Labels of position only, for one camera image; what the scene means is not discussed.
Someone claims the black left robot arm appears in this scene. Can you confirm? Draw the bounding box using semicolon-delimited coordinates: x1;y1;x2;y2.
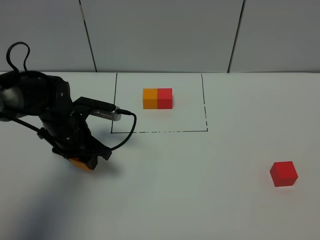
0;71;116;171

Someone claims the template red cube block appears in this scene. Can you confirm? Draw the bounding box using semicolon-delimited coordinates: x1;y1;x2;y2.
157;88;173;109

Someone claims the template orange cube block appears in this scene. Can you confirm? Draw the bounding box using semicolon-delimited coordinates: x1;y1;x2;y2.
142;88;158;109

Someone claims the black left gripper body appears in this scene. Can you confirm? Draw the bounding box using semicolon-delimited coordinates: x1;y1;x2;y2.
40;103;112;160

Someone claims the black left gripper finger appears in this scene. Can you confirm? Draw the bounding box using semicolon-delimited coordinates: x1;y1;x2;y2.
83;156;98;171

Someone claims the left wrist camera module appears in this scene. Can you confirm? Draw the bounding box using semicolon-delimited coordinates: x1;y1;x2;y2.
72;96;122;121

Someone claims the black left camera cable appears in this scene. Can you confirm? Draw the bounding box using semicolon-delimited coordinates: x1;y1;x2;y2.
0;42;138;152

